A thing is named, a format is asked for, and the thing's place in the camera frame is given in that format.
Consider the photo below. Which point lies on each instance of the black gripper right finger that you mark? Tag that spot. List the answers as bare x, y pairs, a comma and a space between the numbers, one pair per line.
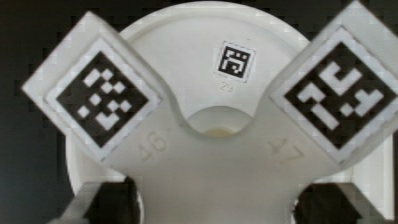
333, 204

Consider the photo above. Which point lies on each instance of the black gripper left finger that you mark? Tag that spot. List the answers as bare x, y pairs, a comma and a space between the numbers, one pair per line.
106, 204

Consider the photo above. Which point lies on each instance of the white table base piece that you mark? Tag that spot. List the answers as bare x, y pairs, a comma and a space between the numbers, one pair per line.
214, 160

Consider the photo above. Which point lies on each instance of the white round table top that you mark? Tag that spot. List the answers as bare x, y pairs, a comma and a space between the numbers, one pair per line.
196, 66

